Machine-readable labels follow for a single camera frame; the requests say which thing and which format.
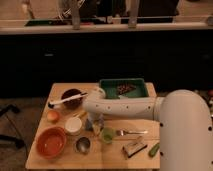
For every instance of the pale gripper body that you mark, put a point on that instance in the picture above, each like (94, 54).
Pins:
(100, 117)

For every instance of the blue sponge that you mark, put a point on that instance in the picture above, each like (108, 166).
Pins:
(89, 125)

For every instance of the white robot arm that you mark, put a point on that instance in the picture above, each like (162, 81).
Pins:
(185, 125)

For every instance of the red bowl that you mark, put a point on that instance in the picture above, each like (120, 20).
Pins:
(51, 142)

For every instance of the green plastic cup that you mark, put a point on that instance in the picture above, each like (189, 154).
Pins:
(107, 135)

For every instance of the small steel cup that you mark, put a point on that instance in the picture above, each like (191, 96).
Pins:
(83, 145)

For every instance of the metal fork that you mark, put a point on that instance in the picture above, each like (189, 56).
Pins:
(124, 132)

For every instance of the grey folded cloth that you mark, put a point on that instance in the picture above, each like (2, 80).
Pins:
(123, 96)

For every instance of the green plastic tray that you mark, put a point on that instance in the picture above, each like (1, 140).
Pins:
(110, 87)

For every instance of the orange fruit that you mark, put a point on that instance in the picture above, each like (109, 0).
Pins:
(53, 116)

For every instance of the green cucumber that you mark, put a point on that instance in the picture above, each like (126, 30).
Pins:
(153, 151)

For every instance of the black chair base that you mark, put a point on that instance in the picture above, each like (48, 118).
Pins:
(18, 141)

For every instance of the white cup with wooden handle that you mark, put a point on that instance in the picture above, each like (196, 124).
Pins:
(74, 125)

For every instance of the white handled dish brush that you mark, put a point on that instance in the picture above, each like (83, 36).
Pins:
(52, 104)

